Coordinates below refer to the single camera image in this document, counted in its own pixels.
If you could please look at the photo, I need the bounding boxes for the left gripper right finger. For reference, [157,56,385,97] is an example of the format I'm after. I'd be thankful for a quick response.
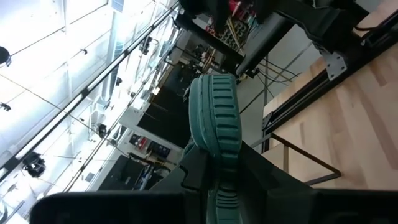
[241,141,398,224]

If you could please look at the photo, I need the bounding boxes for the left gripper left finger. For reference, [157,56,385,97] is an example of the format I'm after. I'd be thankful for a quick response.
[29,144,210,224]

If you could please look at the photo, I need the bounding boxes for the teal rubber slide sandal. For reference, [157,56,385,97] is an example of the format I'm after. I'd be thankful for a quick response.
[182,73,243,224]

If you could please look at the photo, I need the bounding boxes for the wooden shelf with black legs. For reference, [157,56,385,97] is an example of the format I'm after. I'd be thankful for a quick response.
[250,133,342,187]

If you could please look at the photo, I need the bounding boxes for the black room divider panels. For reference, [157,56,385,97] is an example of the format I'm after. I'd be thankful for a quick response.
[136,60,200,150]

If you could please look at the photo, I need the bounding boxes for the black desk support bar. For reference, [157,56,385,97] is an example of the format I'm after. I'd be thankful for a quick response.
[236,12,294,77]

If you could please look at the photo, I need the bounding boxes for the black overhead camera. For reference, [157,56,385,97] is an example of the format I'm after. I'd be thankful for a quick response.
[21,151,47,179]

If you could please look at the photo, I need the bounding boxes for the black aluminium table frame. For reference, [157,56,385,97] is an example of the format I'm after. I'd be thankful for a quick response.
[261,9,398,136]

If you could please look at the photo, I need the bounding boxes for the black overhead frame beam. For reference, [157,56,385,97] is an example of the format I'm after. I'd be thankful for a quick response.
[0,1,181,183]

